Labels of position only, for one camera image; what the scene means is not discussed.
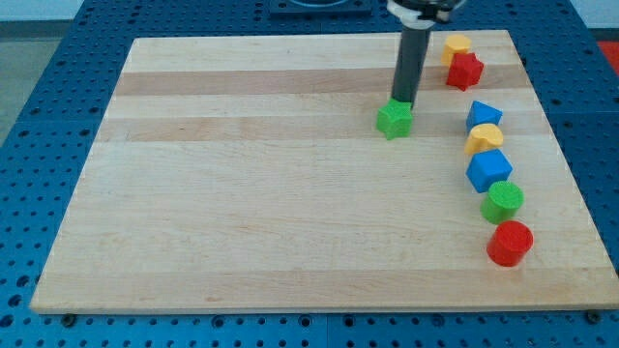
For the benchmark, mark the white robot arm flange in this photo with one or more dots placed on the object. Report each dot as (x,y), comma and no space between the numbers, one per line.
(423,14)

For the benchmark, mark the blue triangle block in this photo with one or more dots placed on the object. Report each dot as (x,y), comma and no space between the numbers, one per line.
(482,113)

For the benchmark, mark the light wooden board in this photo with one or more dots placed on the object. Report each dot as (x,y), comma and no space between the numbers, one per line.
(247,175)

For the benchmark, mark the green star block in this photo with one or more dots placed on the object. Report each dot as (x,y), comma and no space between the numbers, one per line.
(394,119)

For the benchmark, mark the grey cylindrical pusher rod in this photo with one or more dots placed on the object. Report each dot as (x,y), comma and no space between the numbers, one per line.
(412,52)

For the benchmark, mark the yellow heart block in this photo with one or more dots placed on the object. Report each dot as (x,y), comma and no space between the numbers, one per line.
(483,137)

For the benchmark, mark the blue cube block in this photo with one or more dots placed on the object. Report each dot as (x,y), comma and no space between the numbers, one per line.
(488,167)

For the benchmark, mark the red star block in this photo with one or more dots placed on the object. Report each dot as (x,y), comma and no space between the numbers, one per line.
(465,71)

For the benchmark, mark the yellow hexagon block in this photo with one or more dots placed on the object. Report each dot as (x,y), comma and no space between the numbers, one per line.
(454,44)

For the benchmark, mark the green cylinder block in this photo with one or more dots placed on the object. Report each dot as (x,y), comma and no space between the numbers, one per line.
(503,200)

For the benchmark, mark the red cylinder block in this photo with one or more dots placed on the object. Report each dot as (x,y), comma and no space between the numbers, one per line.
(509,243)

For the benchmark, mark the dark blue base plate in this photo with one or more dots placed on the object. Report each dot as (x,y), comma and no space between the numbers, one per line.
(319,7)

